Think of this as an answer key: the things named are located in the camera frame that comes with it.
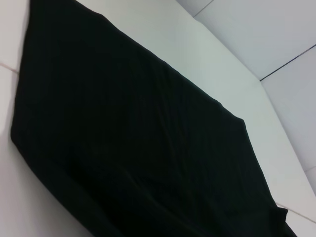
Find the black t-shirt with FREE print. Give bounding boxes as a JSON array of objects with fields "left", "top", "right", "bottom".
[{"left": 9, "top": 0, "right": 297, "bottom": 237}]

